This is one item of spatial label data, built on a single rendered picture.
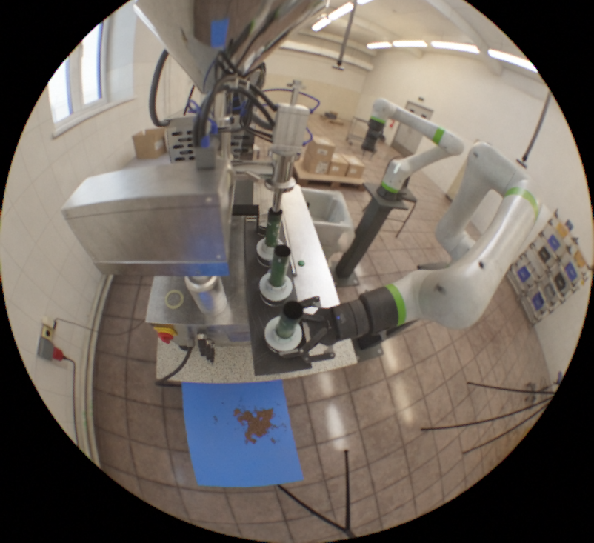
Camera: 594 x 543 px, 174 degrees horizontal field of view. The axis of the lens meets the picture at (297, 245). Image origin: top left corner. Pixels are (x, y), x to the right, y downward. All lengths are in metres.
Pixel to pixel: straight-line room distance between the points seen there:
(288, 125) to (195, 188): 0.17
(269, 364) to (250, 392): 0.44
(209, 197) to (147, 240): 0.12
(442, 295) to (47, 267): 1.82
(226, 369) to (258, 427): 0.29
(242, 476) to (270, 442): 0.21
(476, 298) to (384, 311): 0.17
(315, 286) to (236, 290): 0.20
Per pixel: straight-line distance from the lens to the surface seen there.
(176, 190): 0.23
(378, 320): 0.38
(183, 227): 0.25
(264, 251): 0.49
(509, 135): 6.08
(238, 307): 0.47
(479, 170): 0.66
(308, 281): 0.52
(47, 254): 1.67
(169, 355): 0.77
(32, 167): 1.63
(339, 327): 0.37
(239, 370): 0.70
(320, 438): 1.55
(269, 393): 0.85
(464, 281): 0.32
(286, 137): 0.32
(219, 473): 0.95
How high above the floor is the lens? 1.45
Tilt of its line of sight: 47 degrees down
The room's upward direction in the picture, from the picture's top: 15 degrees clockwise
